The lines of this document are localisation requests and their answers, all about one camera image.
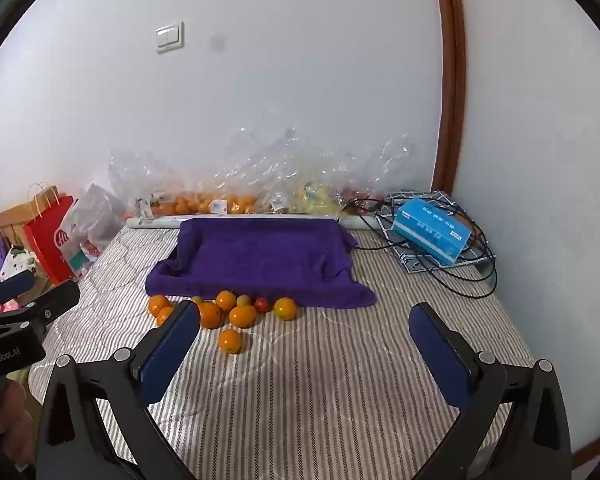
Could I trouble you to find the purple towel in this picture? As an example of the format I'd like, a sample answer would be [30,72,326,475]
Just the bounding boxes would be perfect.
[145,217,377,310]

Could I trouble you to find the bagged red tomatoes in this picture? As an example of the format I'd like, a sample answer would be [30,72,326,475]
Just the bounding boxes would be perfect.
[342,187,386,206]

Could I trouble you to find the person's left hand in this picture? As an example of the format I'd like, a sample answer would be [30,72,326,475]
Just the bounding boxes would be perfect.
[0,382,36,466]

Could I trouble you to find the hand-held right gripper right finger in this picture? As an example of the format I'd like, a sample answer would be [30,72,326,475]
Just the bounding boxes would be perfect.
[408,302,573,480]

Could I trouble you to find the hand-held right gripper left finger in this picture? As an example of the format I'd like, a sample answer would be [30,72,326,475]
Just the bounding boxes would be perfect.
[34,300,201,480]

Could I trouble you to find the pile of bagged mandarins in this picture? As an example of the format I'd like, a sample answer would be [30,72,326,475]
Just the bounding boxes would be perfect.
[225,194,261,215]
[147,191,216,216]

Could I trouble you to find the crinkled clear plastic bag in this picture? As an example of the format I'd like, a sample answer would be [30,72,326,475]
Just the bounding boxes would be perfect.
[109,147,231,218]
[220,125,346,216]
[330,135,421,211]

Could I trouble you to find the brown wooden door frame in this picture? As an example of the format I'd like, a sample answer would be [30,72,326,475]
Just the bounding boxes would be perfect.
[431,0,467,196]

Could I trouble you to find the blue tissue box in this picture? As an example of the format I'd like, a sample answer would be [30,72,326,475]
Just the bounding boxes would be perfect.
[392,197,473,266]

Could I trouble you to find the black cables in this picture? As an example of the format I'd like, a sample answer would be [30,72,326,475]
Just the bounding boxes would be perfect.
[337,195,498,297]
[375,190,491,273]

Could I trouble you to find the grey striped mattress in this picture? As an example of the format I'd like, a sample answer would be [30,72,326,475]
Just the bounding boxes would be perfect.
[27,222,536,480]

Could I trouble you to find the grey plastic bag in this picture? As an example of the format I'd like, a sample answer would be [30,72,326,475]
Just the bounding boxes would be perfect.
[62,182,128,241]

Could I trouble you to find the red paper bag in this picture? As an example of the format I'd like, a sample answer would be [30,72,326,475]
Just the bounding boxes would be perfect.
[22,182,81,286]

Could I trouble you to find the white light switch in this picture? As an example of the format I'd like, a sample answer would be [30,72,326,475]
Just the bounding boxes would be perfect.
[155,21,186,54]

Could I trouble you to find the bagged yellow fruit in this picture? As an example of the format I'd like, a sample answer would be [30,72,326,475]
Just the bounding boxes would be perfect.
[285,182,346,215]

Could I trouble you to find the white red printed bag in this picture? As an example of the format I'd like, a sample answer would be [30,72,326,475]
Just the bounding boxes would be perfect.
[60,230,106,281]

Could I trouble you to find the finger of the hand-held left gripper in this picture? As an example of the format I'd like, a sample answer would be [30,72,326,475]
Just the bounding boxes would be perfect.
[0,269,37,313]
[15,280,81,331]

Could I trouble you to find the white spotted cloth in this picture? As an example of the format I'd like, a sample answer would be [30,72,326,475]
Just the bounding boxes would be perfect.
[0,245,38,281]

